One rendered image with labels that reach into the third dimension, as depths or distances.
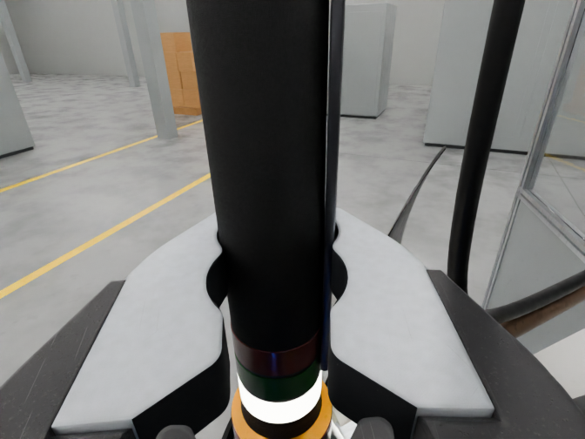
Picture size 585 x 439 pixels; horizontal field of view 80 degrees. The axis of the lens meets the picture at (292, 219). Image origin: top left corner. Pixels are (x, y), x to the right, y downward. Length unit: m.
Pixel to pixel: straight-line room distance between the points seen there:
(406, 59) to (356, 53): 5.13
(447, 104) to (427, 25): 6.80
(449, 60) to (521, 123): 1.25
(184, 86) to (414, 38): 7.02
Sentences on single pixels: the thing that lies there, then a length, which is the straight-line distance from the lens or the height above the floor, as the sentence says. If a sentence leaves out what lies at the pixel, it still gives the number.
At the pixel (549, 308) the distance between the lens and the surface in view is 0.30.
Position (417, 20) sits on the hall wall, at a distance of 12.22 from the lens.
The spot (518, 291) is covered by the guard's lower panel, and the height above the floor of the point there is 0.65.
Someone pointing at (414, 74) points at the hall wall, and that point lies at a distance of 12.27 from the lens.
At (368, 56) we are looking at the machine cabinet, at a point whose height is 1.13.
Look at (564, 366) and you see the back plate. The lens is 0.55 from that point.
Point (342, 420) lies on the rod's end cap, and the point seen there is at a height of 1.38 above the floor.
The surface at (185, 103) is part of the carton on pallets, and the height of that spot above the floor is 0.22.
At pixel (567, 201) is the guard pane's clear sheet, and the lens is 1.40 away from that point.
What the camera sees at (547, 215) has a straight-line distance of 1.45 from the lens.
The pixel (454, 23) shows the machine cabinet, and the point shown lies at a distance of 5.50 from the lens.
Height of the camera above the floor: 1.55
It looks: 28 degrees down
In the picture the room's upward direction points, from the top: 1 degrees counter-clockwise
